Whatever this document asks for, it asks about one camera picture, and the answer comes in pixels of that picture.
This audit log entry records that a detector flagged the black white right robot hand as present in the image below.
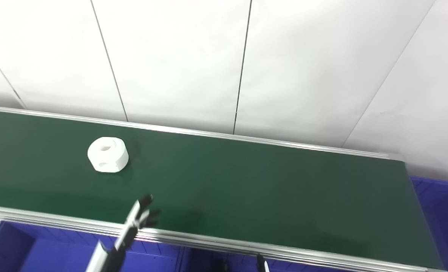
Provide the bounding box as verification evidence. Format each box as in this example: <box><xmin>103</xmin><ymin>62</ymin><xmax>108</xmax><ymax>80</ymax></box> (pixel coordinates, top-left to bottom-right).
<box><xmin>256</xmin><ymin>254</ymin><xmax>270</xmax><ymax>272</ymax></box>

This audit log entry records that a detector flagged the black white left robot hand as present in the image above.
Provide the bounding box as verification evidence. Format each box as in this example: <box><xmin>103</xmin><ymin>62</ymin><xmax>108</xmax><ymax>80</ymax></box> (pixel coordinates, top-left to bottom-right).
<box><xmin>86</xmin><ymin>195</ymin><xmax>161</xmax><ymax>272</ymax></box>

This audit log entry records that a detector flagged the white ring-shaped plastic part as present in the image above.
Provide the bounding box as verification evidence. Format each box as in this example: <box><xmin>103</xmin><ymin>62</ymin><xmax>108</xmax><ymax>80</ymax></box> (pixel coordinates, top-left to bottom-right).
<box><xmin>87</xmin><ymin>137</ymin><xmax>129</xmax><ymax>173</ymax></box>

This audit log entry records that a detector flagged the blue plastic bin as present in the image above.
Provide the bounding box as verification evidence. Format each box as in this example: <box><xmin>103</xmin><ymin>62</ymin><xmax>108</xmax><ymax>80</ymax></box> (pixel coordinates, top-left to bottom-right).
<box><xmin>411</xmin><ymin>176</ymin><xmax>448</xmax><ymax>272</ymax></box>
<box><xmin>179</xmin><ymin>247</ymin><xmax>398</xmax><ymax>272</ymax></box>
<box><xmin>0</xmin><ymin>221</ymin><xmax>185</xmax><ymax>272</ymax></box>

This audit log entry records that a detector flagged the green conveyor belt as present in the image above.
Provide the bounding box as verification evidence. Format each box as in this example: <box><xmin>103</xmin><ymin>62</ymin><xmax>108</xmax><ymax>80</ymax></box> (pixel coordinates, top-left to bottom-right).
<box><xmin>0</xmin><ymin>96</ymin><xmax>448</xmax><ymax>272</ymax></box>

